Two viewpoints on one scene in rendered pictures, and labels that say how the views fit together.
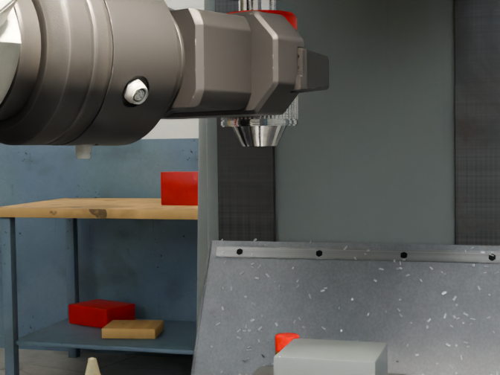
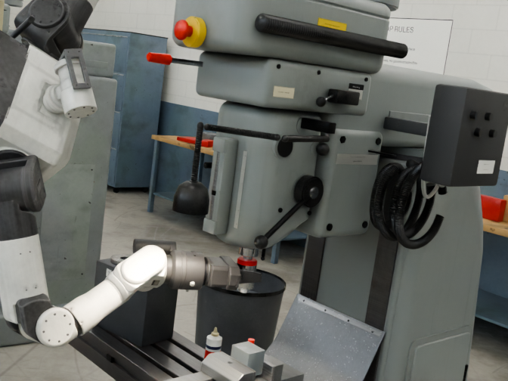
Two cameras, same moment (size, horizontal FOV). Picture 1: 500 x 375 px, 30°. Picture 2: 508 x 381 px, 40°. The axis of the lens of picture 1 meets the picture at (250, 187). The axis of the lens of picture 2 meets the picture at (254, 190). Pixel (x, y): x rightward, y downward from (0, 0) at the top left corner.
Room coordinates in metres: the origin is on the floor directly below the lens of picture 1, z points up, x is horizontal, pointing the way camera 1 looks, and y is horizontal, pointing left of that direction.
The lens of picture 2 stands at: (-0.80, -0.80, 1.69)
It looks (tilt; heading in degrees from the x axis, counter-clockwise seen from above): 9 degrees down; 30
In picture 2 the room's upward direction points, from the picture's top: 8 degrees clockwise
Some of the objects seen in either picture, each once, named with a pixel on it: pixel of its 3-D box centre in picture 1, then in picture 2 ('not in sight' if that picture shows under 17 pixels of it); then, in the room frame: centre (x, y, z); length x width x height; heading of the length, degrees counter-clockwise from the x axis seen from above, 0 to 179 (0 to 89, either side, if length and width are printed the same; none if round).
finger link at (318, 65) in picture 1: (297, 69); (249, 277); (0.55, -0.03, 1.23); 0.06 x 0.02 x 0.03; 139
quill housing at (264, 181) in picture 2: not in sight; (260, 175); (0.57, -0.01, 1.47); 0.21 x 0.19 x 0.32; 74
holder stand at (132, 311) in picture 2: not in sight; (134, 296); (0.69, 0.42, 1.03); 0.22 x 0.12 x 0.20; 83
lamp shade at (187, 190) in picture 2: not in sight; (192, 196); (0.32, 0.00, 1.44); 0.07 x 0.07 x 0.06
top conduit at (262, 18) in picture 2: not in sight; (337, 38); (0.56, -0.16, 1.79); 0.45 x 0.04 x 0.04; 164
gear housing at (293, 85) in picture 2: not in sight; (284, 84); (0.61, -0.02, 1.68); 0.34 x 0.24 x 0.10; 164
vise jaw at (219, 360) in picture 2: not in sight; (227, 370); (0.50, -0.03, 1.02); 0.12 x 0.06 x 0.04; 74
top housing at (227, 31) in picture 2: not in sight; (283, 24); (0.58, -0.01, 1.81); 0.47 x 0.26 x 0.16; 164
